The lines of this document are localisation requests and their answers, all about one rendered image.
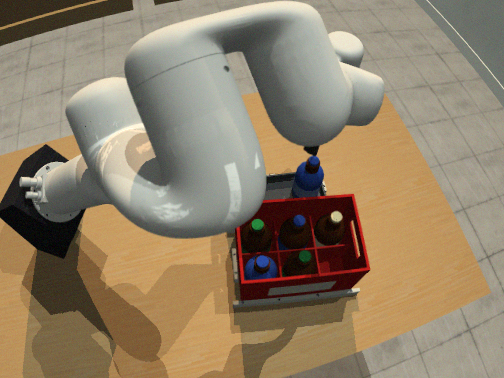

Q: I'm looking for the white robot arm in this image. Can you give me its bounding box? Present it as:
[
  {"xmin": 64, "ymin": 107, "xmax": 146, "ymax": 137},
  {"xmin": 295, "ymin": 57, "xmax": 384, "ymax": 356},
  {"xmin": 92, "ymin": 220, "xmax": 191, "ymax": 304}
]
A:
[{"xmin": 19, "ymin": 1, "xmax": 385, "ymax": 239}]

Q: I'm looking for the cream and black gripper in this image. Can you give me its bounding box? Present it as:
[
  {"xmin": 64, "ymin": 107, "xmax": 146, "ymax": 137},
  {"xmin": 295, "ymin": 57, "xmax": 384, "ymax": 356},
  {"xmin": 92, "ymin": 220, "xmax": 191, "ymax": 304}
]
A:
[{"xmin": 304, "ymin": 146, "xmax": 319, "ymax": 156}]

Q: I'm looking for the brown bottle with cream cap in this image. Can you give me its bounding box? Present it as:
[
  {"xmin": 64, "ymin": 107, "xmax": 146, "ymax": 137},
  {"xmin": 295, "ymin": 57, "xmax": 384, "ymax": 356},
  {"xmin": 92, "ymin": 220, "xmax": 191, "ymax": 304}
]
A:
[{"xmin": 313, "ymin": 211, "xmax": 345, "ymax": 247}]

